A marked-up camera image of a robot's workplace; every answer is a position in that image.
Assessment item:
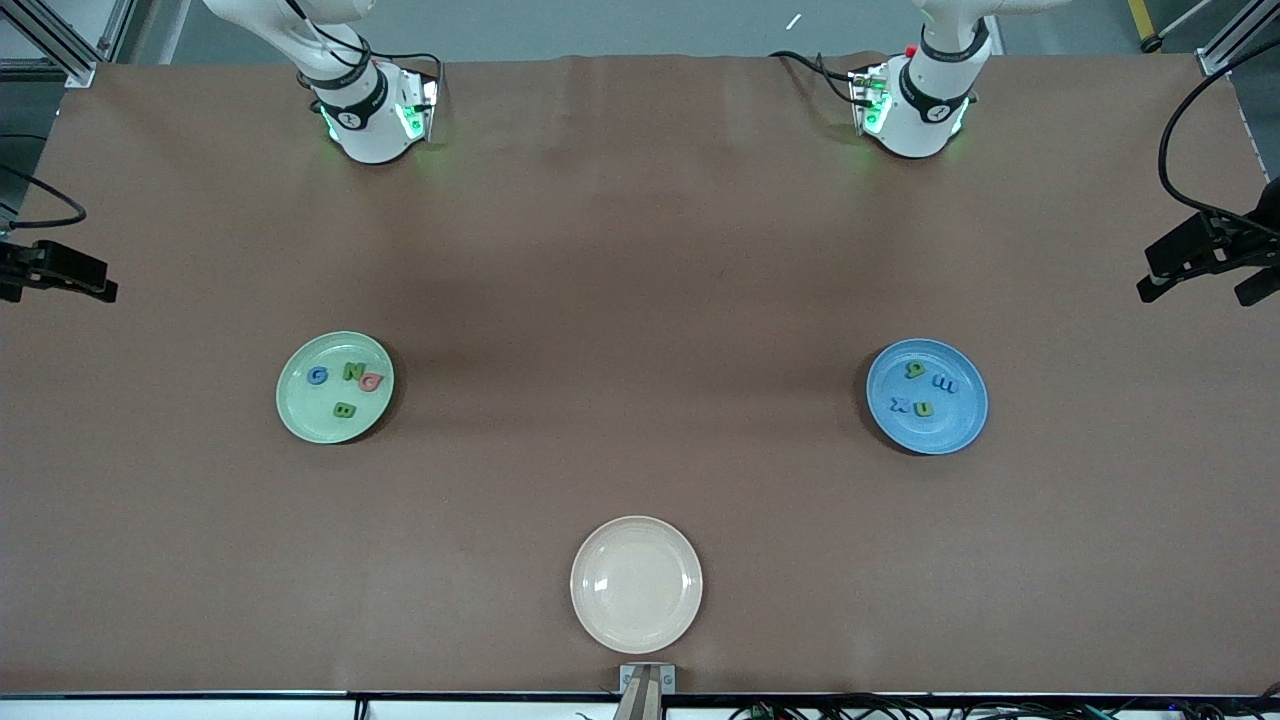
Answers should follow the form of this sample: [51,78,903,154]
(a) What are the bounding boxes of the grey wheeled stand leg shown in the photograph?
[1142,0,1256,53]

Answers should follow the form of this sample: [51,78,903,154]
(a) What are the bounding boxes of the green plate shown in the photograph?
[275,330,396,445]

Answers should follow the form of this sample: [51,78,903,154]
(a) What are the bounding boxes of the blue plate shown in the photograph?
[865,338,990,456]

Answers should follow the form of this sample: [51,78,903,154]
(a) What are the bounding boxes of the brown table cover sheet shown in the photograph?
[0,52,1280,698]

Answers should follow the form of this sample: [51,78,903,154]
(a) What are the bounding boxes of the cream plate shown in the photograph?
[570,515,704,655]

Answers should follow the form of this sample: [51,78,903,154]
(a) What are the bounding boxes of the black left arm base cable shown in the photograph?
[768,50,871,109]

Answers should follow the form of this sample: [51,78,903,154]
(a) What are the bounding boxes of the black arm base cable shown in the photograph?
[768,50,871,109]
[345,45,446,106]

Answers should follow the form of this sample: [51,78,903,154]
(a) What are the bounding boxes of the black right arm base cable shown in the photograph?
[345,45,446,106]

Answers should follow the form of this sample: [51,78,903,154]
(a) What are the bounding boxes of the white table front rail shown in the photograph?
[0,693,1280,720]

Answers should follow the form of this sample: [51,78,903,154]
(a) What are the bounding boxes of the tangled black cables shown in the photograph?
[728,692,1280,720]

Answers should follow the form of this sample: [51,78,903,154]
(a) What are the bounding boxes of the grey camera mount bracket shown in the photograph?
[619,663,678,720]

